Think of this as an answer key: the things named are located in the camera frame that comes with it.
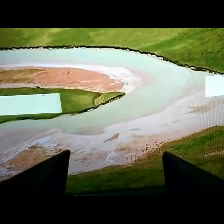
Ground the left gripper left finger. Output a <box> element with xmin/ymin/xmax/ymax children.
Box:
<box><xmin>0</xmin><ymin>149</ymin><xmax>71</xmax><ymax>197</ymax></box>

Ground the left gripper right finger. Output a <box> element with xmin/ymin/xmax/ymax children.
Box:
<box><xmin>161</xmin><ymin>151</ymin><xmax>224</xmax><ymax>197</ymax></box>

